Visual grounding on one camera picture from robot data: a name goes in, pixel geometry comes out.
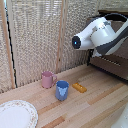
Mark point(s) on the blue cup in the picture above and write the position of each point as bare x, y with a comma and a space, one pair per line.
62, 90

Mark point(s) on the grey robot base mount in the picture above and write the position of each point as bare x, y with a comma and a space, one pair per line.
121, 121

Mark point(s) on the pink mug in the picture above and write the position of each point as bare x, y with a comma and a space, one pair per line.
48, 79

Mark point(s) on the yellow block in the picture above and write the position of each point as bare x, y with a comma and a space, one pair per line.
79, 87

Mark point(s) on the dark wooden drawer cabinet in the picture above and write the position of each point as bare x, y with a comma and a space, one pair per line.
113, 66

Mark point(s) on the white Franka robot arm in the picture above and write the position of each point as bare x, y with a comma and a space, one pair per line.
100, 35

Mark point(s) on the wide bamboo blind panel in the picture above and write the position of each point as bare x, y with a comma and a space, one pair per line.
35, 40

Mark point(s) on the white patterned plate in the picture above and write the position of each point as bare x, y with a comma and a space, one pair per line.
16, 115

